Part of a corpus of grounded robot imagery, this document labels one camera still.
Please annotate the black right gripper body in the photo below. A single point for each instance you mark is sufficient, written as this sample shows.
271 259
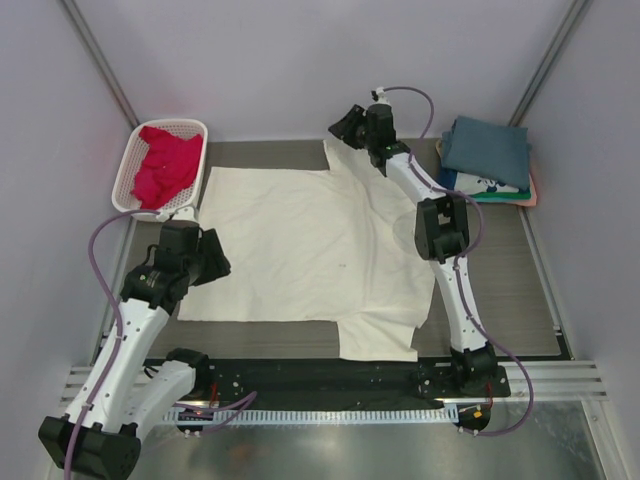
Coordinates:
370 141

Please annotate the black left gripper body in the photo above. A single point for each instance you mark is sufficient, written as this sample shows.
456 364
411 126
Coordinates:
208 264

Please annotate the white perforated plastic basket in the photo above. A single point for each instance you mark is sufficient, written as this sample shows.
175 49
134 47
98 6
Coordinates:
135 151

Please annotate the cream white t shirt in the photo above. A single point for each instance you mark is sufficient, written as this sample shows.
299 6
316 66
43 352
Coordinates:
332 245

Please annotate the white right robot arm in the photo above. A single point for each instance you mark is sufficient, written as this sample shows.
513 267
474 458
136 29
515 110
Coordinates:
441 237

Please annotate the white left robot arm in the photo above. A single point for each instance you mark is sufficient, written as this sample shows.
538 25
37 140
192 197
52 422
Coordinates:
101 433

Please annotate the red t shirt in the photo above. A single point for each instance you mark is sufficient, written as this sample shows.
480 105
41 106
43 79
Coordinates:
169 167

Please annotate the folded white blue patterned shirt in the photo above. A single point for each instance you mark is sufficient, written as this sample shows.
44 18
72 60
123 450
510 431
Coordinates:
474 185

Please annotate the folded green t shirt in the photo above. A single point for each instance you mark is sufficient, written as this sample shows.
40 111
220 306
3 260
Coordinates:
489 197

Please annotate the folded grey-blue t shirt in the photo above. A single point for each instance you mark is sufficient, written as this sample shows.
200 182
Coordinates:
496 155

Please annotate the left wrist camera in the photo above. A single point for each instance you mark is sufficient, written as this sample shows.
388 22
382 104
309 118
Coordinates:
188 213

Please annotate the right aluminium frame post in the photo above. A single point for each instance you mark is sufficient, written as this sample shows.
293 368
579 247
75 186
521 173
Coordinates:
561 38

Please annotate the aluminium frame post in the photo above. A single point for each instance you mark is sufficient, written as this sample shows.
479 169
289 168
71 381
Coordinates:
95 53
561 38

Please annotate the left aluminium frame post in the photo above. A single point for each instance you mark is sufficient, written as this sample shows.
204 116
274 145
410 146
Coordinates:
95 53

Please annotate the slotted grey cable duct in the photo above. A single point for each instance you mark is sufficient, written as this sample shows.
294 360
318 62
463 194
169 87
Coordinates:
179 417

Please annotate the aluminium extrusion rail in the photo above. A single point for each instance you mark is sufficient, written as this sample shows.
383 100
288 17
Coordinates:
570 380

